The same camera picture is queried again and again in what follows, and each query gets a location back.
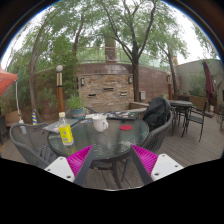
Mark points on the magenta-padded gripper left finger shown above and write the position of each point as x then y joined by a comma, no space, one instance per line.
78,161

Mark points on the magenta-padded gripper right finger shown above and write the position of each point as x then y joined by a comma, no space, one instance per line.
146,160

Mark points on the clear bottle with yellow label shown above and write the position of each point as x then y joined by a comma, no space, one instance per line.
66,133

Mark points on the grey wicker chair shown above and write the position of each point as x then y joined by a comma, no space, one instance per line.
159,136
28,140
90,109

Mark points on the flat round red coaster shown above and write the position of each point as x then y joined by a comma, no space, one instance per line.
125,127

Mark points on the grey laptop with stickers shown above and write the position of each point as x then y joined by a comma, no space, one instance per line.
55,126

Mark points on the white ceramic mug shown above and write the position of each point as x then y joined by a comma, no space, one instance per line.
98,124

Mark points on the white printed booklet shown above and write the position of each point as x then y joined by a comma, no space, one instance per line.
90,116

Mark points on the black jacket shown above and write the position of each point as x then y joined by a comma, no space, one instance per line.
156,113

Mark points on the blue yellow striped cone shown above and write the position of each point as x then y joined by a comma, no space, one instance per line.
34,117

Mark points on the black metal chair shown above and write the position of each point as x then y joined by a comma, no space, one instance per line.
196,118

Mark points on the round dark patio table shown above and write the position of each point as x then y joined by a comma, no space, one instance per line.
180,104

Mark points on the tall dark-trunked tree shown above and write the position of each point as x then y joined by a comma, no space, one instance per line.
135,83

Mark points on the wooden planter box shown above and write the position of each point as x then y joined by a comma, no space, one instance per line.
11,118

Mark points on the leaning thin-trunked tree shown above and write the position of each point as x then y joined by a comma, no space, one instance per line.
32,83

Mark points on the folded maroon patio umbrella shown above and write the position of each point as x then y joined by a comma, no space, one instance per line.
209,83

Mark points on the orange canopy tent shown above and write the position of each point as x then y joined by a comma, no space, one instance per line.
6,81

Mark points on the grey wall utility box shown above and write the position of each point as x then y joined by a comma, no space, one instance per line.
143,95

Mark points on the globe-topped wooden lamp post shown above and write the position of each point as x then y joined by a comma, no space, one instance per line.
60,96

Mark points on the short orange lamp post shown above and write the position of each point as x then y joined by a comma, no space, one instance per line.
170,90

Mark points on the black wall lamp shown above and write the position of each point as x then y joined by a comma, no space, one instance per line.
130,80
82,81

